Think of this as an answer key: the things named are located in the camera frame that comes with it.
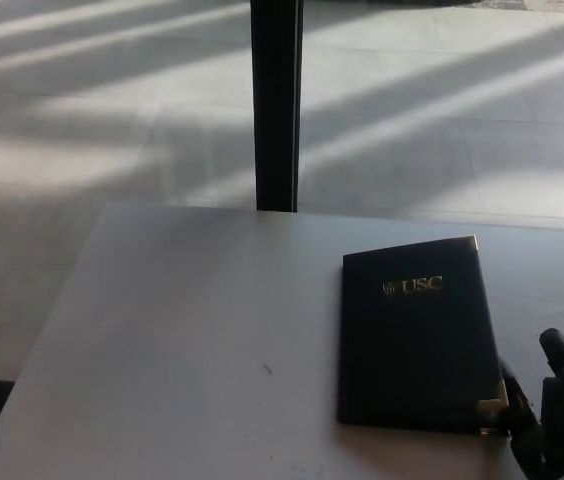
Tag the black USC diary gold corners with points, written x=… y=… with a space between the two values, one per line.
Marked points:
x=412 y=350

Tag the black window frame post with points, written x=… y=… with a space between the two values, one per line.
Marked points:
x=274 y=105

